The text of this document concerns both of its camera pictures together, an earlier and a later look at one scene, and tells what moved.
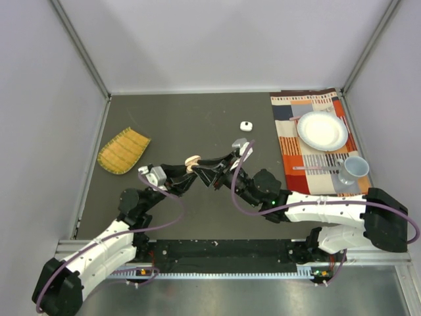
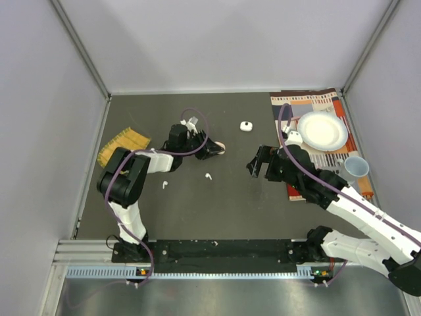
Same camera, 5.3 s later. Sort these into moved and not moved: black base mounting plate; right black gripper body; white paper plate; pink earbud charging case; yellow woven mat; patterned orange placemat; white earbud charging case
Moved: right black gripper body; pink earbud charging case
Not moved: white earbud charging case; yellow woven mat; black base mounting plate; patterned orange placemat; white paper plate
